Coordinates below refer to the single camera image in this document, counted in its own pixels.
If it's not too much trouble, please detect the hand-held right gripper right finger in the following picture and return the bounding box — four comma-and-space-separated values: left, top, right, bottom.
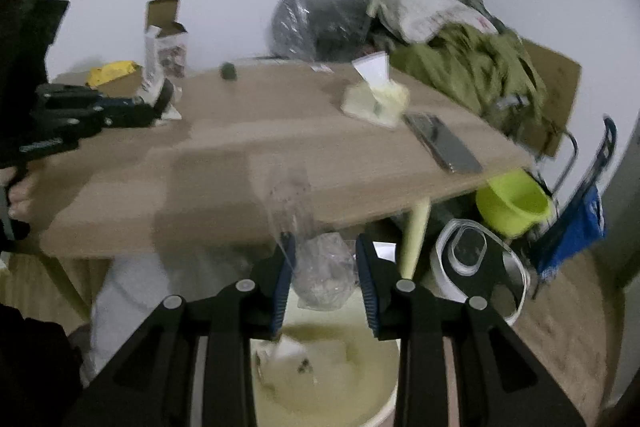
355, 233, 586, 427

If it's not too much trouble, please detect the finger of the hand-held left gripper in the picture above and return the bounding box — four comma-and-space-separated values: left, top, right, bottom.
95, 79, 176, 118
97, 112, 158, 129

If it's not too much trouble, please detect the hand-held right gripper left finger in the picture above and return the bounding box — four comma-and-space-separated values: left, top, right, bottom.
80, 232, 297, 427

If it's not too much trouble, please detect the clear plastic bag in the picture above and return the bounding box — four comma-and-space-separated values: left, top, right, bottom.
265, 167, 358, 310

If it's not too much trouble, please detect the printed carton box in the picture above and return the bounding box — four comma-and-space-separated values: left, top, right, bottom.
139, 0, 191, 122

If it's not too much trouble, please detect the cream plastic bucket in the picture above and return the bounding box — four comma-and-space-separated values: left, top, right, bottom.
250, 302, 401, 427

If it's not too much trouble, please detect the person's left hand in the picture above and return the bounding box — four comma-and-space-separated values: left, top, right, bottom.
0, 167, 38, 233

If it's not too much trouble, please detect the crumpled white paper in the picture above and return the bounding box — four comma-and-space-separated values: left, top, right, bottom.
255, 337, 316, 388

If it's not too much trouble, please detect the cream table leg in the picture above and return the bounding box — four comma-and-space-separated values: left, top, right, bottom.
397, 199, 431, 280
40, 254, 92, 319

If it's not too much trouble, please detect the white foot bath appliance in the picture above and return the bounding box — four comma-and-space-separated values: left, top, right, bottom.
430, 219, 530, 327

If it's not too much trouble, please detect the lime green plastic basin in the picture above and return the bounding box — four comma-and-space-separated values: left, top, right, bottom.
475, 169, 553, 238

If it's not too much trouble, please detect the smartphone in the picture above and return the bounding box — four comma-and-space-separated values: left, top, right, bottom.
402, 112, 483, 175

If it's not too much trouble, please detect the cream tissue pack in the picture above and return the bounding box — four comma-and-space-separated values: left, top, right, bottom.
341, 52, 411, 128

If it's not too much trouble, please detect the blue shopping trolley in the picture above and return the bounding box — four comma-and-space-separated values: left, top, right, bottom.
530, 116, 618, 283

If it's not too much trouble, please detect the olive green cloth pile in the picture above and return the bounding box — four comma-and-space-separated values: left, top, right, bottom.
390, 24, 551, 142

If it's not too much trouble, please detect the person's dark clothing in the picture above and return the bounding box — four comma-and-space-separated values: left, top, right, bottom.
0, 304, 83, 427

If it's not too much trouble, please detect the brown cardboard sheet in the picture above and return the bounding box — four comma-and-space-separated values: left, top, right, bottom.
520, 39, 583, 158

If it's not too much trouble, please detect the white printed plastic bag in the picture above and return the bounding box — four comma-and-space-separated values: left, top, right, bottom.
372, 0, 501, 45

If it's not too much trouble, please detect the black metal chair frame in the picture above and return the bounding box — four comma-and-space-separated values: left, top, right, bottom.
535, 127, 580, 198

